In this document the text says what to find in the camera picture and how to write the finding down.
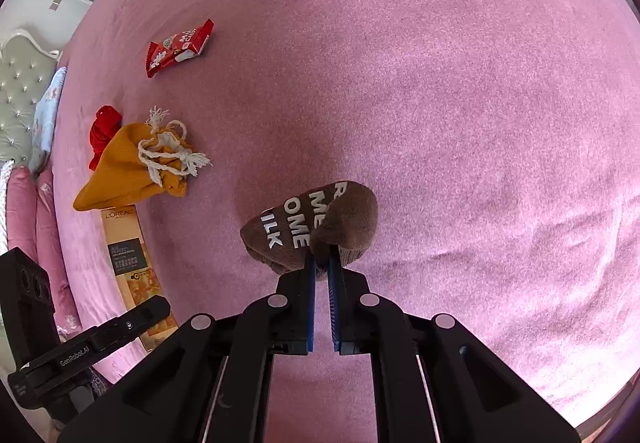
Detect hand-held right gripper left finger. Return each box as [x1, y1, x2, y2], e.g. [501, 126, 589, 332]
[59, 253, 317, 443]

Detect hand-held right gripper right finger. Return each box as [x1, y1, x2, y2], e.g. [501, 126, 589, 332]
[327, 250, 583, 443]

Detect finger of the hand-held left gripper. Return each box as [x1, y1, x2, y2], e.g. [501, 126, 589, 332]
[91, 295, 172, 355]

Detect gold cosmetics box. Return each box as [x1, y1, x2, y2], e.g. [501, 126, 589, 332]
[100, 205, 180, 353]

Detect brown lettered sock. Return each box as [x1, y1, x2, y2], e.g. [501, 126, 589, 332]
[239, 180, 379, 275]

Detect pink pillows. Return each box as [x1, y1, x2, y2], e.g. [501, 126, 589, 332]
[5, 165, 108, 399]

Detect white fluffy blanket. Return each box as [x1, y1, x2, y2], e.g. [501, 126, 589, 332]
[0, 160, 13, 244]

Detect light blue printed pillow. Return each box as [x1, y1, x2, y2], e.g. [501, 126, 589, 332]
[29, 67, 67, 174]

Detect small red cloth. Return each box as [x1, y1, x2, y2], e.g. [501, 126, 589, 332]
[89, 105, 123, 171]

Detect tufted green headboard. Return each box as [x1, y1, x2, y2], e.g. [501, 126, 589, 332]
[0, 34, 63, 164]

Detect red snack wrapper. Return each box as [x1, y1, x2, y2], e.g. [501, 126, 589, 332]
[146, 19, 215, 80]

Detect mustard drawstring pouch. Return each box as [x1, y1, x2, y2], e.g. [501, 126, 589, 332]
[72, 107, 212, 212]

